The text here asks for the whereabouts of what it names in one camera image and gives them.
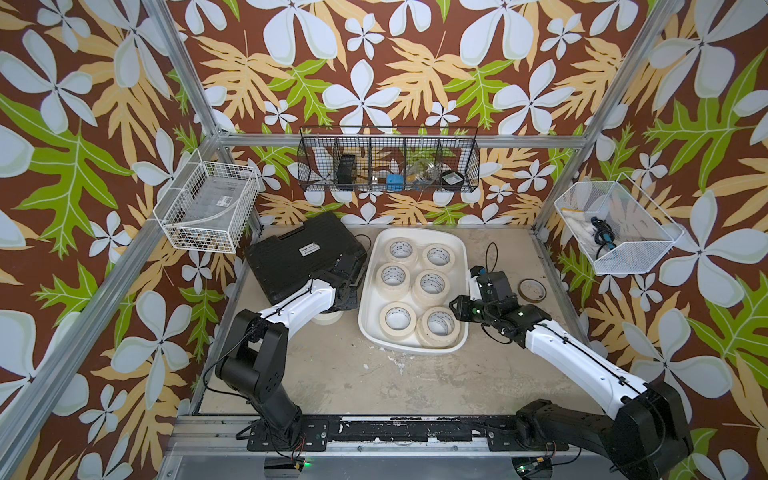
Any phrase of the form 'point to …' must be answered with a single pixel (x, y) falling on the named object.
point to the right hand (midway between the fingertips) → (450, 303)
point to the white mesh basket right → (620, 229)
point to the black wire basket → (388, 158)
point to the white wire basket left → (209, 206)
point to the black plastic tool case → (284, 265)
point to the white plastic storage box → (411, 276)
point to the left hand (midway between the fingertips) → (345, 297)
